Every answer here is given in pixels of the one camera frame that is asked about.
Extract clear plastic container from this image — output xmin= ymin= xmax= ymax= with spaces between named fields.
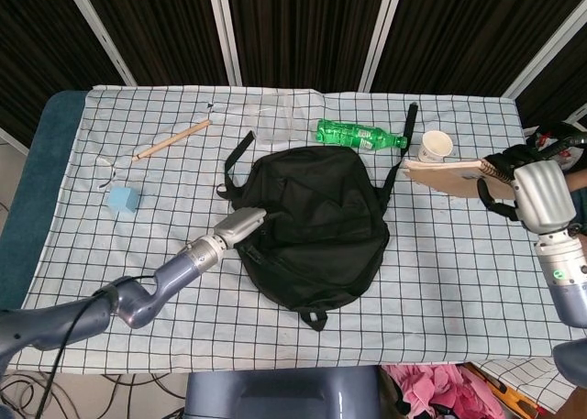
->
xmin=249 ymin=93 xmax=299 ymax=145

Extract black curved handle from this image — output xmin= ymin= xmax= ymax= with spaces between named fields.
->
xmin=534 ymin=121 xmax=587 ymax=160

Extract teal table pad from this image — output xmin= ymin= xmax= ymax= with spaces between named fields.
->
xmin=0 ymin=90 xmax=88 ymax=310

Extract wooden stick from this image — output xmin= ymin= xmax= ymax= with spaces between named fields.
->
xmin=131 ymin=119 xmax=212 ymax=162

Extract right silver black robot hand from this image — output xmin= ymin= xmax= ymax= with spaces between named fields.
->
xmin=476 ymin=143 xmax=578 ymax=236

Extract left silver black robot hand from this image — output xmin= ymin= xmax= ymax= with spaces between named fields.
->
xmin=213 ymin=206 xmax=270 ymax=248

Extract brown spiral notebook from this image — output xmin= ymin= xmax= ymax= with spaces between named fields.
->
xmin=402 ymin=158 xmax=517 ymax=195

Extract blue-grey robot torso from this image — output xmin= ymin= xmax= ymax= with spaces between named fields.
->
xmin=185 ymin=371 xmax=382 ymax=419

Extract dark folding partition screen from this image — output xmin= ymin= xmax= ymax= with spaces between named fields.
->
xmin=0 ymin=0 xmax=587 ymax=136

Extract white paper cup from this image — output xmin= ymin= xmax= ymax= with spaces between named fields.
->
xmin=416 ymin=129 xmax=454 ymax=164

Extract pink cloth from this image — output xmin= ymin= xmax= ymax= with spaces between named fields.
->
xmin=382 ymin=363 xmax=505 ymax=419

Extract black backpack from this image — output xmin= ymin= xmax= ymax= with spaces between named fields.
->
xmin=216 ymin=101 xmax=419 ymax=333

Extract light blue foam cube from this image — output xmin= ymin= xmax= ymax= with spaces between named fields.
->
xmin=104 ymin=185 xmax=143 ymax=218

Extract seated person in jeans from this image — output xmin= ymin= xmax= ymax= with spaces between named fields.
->
xmin=566 ymin=167 xmax=587 ymax=194

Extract yellow orange box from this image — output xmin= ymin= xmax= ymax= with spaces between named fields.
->
xmin=462 ymin=366 xmax=522 ymax=419

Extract black floor cables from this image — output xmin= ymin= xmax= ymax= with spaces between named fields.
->
xmin=0 ymin=368 xmax=187 ymax=419

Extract red white plastic bag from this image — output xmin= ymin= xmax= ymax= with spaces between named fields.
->
xmin=526 ymin=127 xmax=587 ymax=164

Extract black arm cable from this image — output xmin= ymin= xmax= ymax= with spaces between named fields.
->
xmin=43 ymin=274 xmax=155 ymax=419

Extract green plastic bottle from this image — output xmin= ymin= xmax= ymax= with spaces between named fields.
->
xmin=315 ymin=118 xmax=409 ymax=152

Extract clear eyeglasses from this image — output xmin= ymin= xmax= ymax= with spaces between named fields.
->
xmin=95 ymin=157 xmax=119 ymax=192

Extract white black checked tablecloth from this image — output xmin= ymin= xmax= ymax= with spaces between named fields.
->
xmin=22 ymin=84 xmax=581 ymax=377

